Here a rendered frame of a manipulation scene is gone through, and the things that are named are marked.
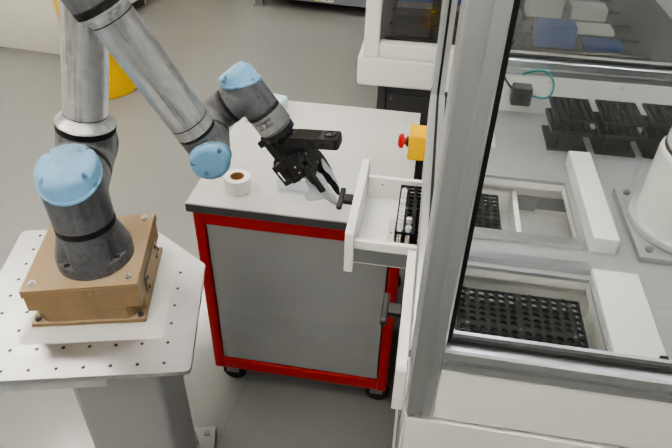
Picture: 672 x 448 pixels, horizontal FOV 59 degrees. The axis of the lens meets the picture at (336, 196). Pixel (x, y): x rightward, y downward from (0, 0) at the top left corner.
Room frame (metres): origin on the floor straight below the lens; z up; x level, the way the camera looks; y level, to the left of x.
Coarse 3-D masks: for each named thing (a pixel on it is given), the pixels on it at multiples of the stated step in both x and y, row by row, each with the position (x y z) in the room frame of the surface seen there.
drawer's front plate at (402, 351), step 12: (408, 252) 0.88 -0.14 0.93; (408, 264) 0.84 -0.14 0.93; (408, 276) 0.81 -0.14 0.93; (408, 288) 0.78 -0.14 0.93; (408, 300) 0.75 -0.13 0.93; (408, 312) 0.72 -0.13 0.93; (408, 324) 0.69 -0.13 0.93; (408, 336) 0.67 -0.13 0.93; (396, 360) 0.65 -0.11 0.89; (396, 372) 0.60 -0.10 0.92; (396, 384) 0.60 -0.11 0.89; (396, 396) 0.60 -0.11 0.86; (396, 408) 0.60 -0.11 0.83
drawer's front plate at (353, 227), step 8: (368, 160) 1.20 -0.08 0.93; (368, 168) 1.18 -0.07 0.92; (360, 176) 1.14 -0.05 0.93; (360, 184) 1.10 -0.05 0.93; (360, 192) 1.07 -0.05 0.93; (360, 200) 1.04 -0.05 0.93; (352, 208) 1.01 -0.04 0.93; (360, 208) 1.04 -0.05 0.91; (352, 216) 0.99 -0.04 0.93; (360, 216) 1.05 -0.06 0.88; (352, 224) 0.96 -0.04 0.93; (360, 224) 1.06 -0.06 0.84; (352, 232) 0.93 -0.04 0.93; (352, 240) 0.93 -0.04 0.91; (344, 248) 0.93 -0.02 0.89; (352, 248) 0.93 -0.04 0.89; (344, 256) 0.93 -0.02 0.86; (352, 256) 0.93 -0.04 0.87; (344, 264) 0.93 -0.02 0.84; (352, 264) 0.94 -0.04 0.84
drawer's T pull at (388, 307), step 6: (384, 294) 0.78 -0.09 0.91; (384, 300) 0.76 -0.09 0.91; (384, 306) 0.75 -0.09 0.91; (390, 306) 0.75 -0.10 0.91; (396, 306) 0.75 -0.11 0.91; (384, 312) 0.73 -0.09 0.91; (390, 312) 0.74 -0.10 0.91; (396, 312) 0.74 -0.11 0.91; (384, 318) 0.72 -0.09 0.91; (384, 324) 0.71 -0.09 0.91
